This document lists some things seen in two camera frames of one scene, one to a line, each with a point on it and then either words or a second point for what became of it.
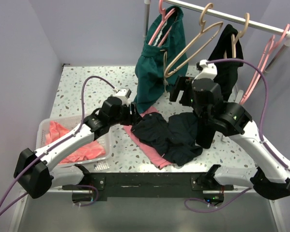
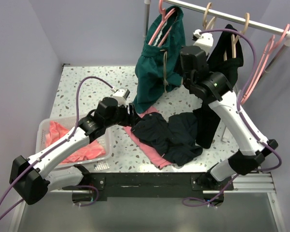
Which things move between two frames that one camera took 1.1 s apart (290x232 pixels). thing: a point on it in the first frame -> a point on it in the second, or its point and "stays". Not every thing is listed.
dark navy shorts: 176,139 stays
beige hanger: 202,26 -> 209,24
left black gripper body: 126,118 stays
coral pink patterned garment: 89,150 stays
